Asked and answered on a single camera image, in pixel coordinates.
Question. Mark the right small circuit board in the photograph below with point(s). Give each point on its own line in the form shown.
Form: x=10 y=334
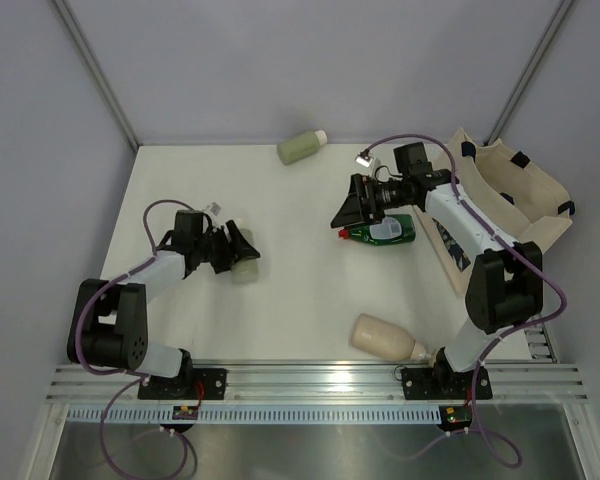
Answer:
x=454 y=418

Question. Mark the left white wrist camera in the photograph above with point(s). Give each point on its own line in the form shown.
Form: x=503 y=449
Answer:
x=213 y=210

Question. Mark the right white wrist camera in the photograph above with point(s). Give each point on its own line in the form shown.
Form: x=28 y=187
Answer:
x=368 y=161

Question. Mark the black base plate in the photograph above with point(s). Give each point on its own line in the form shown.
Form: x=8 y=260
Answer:
x=195 y=383
x=430 y=384

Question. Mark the right aluminium frame post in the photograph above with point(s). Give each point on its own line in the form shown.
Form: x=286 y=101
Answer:
x=538 y=55

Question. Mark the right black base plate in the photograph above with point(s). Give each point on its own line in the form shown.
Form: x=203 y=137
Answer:
x=430 y=384

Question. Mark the left aluminium frame post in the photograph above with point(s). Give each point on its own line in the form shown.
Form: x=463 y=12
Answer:
x=78 y=38

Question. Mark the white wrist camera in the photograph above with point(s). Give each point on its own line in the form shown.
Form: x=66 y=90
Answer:
x=213 y=210
x=368 y=161

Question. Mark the beige canvas tote bag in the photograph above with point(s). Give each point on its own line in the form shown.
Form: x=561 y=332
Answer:
x=512 y=191

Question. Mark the white slotted cable duct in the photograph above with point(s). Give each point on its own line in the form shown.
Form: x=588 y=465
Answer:
x=280 y=415

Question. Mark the aluminium frame post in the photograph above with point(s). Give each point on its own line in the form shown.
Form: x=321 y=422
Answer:
x=538 y=55
x=78 y=38

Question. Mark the pale green translucent bottle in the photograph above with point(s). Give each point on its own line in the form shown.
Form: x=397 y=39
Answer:
x=245 y=271

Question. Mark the aluminium mounting rail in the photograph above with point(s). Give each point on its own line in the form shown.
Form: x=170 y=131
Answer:
x=331 y=383

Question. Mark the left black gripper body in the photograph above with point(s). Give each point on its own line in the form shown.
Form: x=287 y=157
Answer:
x=216 y=250

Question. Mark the left small circuit board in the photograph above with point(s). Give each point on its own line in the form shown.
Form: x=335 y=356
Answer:
x=185 y=412

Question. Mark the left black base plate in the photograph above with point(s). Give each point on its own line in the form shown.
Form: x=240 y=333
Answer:
x=195 y=383

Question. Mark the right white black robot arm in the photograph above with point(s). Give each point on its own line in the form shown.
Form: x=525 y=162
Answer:
x=505 y=286

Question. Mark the sage green bottle white cap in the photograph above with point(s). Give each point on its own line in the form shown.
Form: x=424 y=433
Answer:
x=301 y=146

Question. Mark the green dish soap bottle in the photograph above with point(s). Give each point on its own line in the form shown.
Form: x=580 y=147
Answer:
x=392 y=230

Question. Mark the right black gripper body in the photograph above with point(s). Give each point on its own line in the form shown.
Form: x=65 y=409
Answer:
x=383 y=197

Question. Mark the beige cream bottle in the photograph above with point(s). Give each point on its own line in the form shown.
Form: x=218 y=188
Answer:
x=386 y=340

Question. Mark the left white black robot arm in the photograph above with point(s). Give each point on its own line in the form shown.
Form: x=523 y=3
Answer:
x=109 y=330

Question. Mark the small circuit board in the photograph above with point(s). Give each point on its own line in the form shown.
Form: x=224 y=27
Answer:
x=454 y=418
x=185 y=412

